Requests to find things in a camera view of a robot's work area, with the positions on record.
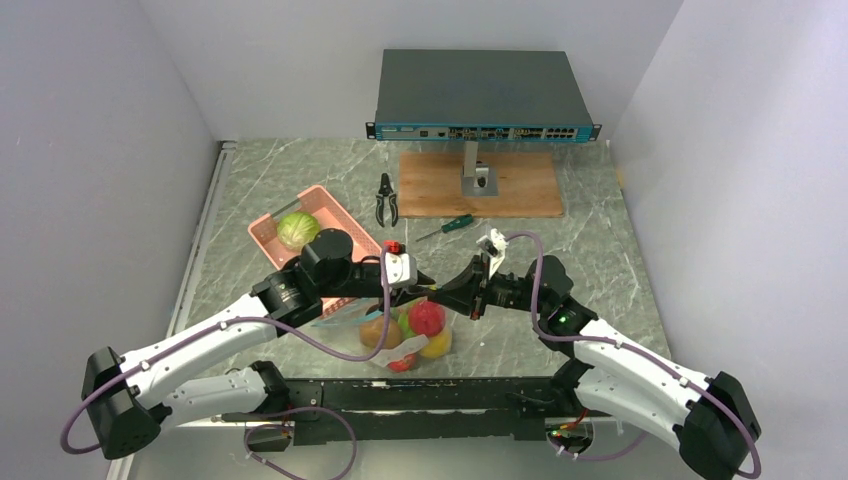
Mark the metal stand post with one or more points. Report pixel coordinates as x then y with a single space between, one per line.
478 179

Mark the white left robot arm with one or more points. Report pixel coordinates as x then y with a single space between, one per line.
131 398

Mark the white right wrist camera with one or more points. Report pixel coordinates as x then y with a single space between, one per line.
493 245

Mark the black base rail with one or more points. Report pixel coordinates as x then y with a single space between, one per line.
520 408

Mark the wooden board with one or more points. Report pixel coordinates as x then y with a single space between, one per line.
433 185

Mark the grey network switch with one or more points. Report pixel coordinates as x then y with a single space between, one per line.
434 95

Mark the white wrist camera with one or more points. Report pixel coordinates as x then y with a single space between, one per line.
493 245
399 266

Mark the black handled pliers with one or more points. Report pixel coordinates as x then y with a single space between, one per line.
386 198

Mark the green handled screwdriver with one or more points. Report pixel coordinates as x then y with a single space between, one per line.
457 223

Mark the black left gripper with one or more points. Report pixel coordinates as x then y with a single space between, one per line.
422 279

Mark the green cabbage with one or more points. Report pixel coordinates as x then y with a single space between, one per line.
297 229

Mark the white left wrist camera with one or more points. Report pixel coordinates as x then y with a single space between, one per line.
399 266

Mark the pink plastic basket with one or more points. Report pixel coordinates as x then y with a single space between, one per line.
331 218

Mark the clear zip top bag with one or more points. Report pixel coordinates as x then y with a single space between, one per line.
339 330

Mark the brown potato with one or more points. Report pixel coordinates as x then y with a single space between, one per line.
371 331

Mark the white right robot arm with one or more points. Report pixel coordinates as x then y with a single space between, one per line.
708 420

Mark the aluminium frame rail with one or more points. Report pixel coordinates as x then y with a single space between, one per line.
160 202

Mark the red round fruit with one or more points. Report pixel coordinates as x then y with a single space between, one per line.
426 318

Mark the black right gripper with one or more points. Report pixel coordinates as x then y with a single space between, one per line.
464 292

